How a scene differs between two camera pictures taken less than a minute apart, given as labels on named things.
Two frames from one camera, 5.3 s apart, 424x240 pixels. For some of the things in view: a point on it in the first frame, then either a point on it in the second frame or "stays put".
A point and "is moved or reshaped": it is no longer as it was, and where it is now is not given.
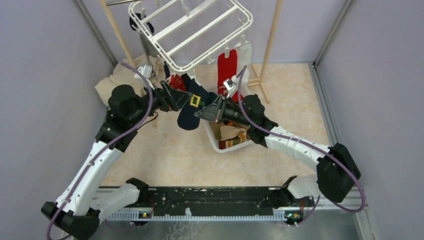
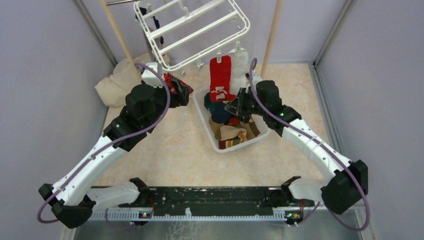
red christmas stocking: [227, 69] is moved or reshaped
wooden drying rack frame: [262, 78] stays put
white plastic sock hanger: [183, 32] stays put
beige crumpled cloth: [124, 74] stays put
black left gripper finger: [214, 111] to [236, 106]
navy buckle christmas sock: [188, 118] is moved or reshaped
